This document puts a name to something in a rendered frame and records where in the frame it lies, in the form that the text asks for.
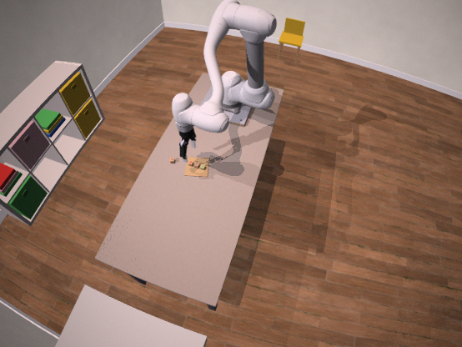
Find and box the tan square mat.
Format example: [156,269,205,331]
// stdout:
[184,157,209,177]

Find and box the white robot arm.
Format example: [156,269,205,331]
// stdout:
[172,0,277,133]

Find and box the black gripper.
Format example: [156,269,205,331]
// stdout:
[179,128,196,163]

